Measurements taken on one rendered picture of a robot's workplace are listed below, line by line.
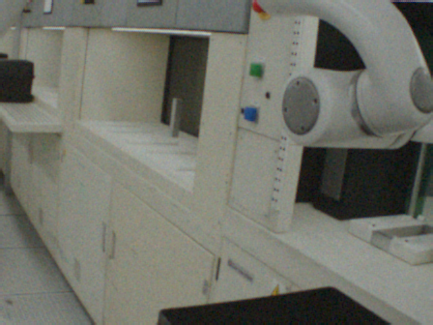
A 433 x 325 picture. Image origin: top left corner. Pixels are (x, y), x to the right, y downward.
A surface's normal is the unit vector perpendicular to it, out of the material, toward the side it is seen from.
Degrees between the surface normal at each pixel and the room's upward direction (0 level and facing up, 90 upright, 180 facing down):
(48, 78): 90
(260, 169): 90
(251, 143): 90
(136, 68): 90
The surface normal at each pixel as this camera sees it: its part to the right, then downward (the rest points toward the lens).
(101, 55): 0.43, 0.26
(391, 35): 0.18, -0.12
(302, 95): -0.87, 0.00
